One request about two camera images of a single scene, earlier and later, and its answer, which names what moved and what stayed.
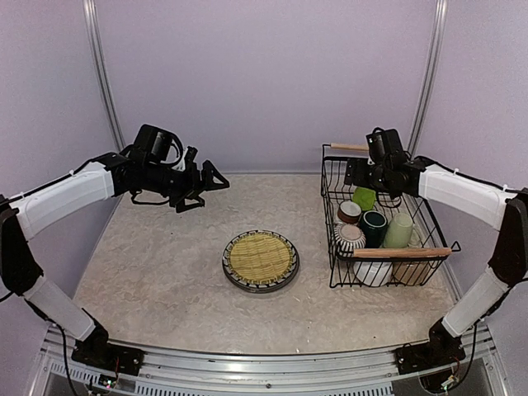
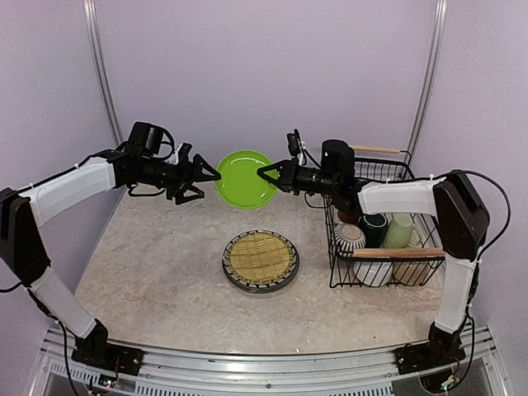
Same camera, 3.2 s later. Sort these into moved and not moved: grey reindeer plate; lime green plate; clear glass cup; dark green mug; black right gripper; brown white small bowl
Moved: black right gripper; lime green plate
Not moved: dark green mug; clear glass cup; brown white small bowl; grey reindeer plate
